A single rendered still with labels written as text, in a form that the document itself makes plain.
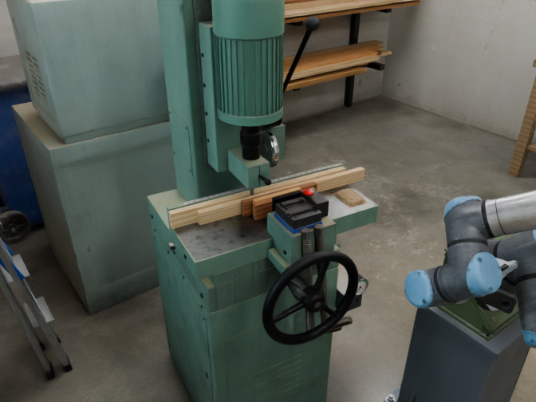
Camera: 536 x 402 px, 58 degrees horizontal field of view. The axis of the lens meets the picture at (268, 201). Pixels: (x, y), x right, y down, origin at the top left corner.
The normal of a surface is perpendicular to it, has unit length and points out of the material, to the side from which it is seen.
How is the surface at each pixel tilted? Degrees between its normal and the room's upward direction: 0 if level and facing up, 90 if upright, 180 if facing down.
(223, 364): 90
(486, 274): 50
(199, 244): 0
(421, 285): 76
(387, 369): 0
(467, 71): 90
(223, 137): 90
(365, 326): 0
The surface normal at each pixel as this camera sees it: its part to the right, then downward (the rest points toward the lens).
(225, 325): 0.48, 0.44
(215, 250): 0.00, -0.86
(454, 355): -0.80, 0.30
